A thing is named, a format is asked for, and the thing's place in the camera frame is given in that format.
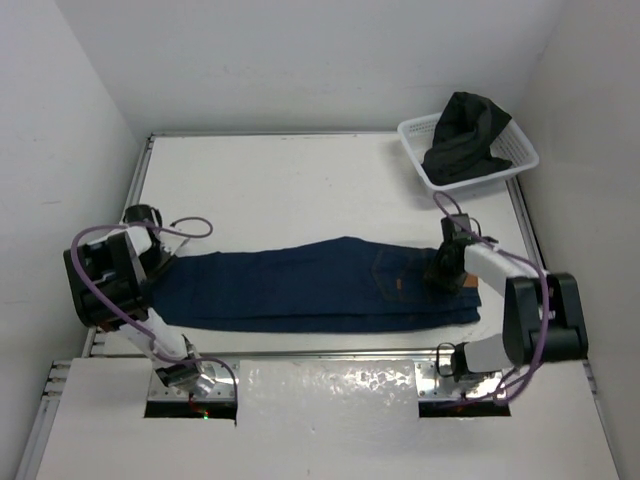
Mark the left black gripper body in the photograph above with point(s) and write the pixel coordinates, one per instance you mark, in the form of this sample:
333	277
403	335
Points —
154	260

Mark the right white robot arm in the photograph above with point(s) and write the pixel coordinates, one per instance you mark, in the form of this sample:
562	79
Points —
543	319

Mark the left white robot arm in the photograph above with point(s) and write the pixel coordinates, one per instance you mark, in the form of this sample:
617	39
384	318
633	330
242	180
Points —
110	269

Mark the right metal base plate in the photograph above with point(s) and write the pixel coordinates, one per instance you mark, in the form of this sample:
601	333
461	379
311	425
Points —
435	382

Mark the aluminium table frame rail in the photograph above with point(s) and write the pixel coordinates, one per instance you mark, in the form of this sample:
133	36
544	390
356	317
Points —
96	337

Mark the white plastic basket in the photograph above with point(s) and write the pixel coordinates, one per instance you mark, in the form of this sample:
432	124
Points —
416	136

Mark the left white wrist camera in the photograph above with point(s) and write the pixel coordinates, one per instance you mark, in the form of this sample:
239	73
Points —
171	244

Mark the black trousers in basket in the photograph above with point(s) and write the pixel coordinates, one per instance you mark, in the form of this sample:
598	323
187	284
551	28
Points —
461	145

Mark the metal base plate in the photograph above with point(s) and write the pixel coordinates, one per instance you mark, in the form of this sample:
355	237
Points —
213	384
435	382

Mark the dark blue denim trousers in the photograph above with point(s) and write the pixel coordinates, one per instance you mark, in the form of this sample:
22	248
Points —
339	286

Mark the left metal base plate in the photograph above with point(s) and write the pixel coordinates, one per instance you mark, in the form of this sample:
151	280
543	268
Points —
213	384

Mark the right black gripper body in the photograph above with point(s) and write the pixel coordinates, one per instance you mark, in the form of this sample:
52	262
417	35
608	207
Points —
448	276

